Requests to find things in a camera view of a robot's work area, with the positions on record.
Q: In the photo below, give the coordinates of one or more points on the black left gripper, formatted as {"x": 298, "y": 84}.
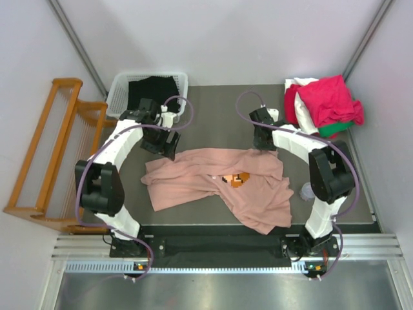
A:
{"x": 162, "y": 147}

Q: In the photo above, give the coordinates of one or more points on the pink printed t-shirt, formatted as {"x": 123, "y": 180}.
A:
{"x": 250, "y": 182}

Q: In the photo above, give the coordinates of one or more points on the magenta t-shirt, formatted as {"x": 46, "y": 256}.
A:
{"x": 329, "y": 100}

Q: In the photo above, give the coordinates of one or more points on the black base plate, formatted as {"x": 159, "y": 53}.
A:
{"x": 227, "y": 246}

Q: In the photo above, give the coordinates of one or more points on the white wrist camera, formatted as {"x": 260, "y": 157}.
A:
{"x": 168, "y": 118}
{"x": 272, "y": 112}

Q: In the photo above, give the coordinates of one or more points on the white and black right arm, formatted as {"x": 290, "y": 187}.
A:
{"x": 330, "y": 170}

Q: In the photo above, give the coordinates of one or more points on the white plastic basket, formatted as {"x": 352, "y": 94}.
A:
{"x": 117, "y": 99}

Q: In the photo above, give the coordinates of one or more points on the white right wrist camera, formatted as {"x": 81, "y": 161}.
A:
{"x": 272, "y": 112}

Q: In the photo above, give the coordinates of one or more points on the wooden rack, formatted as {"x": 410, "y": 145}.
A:
{"x": 69, "y": 129}

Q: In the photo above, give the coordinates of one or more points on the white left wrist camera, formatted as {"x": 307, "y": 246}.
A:
{"x": 168, "y": 118}

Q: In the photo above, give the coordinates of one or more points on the green t-shirt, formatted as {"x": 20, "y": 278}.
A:
{"x": 330, "y": 131}

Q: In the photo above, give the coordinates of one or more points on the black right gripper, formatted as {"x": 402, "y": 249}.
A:
{"x": 258, "y": 145}

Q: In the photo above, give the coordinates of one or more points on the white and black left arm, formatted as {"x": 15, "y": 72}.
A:
{"x": 98, "y": 183}

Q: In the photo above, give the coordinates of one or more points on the black folded t-shirt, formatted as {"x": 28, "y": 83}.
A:
{"x": 156, "y": 88}

